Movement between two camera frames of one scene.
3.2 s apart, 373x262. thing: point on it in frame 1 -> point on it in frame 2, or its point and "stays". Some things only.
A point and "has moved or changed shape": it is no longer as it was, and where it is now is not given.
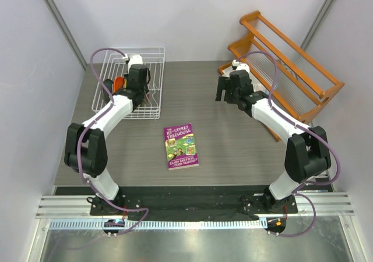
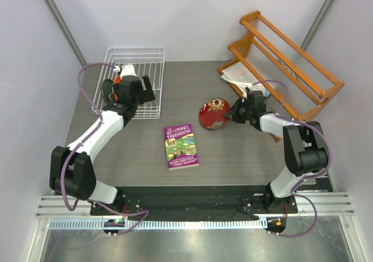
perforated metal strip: x=163 y=224 stays
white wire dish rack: x=113 y=63 stays
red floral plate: x=146 y=101 has moved or changed shape
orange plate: x=118 y=83 stays
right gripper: x=224 y=84 -> x=233 y=113
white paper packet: x=245 y=68 stays
